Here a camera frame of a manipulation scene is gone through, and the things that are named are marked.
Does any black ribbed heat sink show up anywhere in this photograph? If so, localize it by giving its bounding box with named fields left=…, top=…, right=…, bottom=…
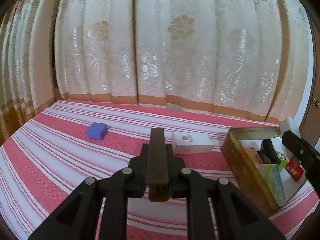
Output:
left=257, top=139, right=281, bottom=165

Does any white power adapter cube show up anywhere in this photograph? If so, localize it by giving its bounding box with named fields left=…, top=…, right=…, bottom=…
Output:
left=279, top=117, right=300, bottom=138

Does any dark brown long bar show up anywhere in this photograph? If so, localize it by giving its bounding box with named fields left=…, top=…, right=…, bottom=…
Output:
left=145, top=128, right=170, bottom=202

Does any green labelled clear plastic box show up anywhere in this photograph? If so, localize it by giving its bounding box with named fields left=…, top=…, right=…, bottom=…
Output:
left=258, top=164, right=285, bottom=206

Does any cream floral curtain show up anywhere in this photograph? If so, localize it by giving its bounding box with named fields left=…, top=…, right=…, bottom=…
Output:
left=1, top=0, right=313, bottom=142

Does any red white striped bedspread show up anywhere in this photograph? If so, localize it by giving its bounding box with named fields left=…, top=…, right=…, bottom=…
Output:
left=0, top=99, right=320, bottom=240

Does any brass door knob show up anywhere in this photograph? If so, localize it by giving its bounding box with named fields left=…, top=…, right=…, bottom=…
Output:
left=312, top=98, right=320, bottom=108

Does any gold metal tin tray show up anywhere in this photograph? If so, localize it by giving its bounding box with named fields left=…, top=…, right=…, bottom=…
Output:
left=220, top=126, right=308, bottom=217

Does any white box red logo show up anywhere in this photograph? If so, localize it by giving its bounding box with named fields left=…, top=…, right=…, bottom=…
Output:
left=171, top=132, right=214, bottom=154

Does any lime green small box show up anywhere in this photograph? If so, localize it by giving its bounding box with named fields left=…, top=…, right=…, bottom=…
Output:
left=276, top=151, right=289, bottom=171

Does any copper pink rectangular tin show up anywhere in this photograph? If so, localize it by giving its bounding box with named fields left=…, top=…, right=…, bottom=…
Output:
left=245, top=148, right=263, bottom=166

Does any brown wooden door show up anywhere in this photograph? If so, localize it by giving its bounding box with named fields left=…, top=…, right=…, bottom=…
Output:
left=300, top=19, right=319, bottom=146

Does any small red box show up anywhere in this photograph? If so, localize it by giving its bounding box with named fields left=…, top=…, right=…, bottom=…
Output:
left=285, top=158, right=304, bottom=182

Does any blue small box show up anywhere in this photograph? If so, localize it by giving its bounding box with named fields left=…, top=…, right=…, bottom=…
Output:
left=86, top=122, right=108, bottom=140

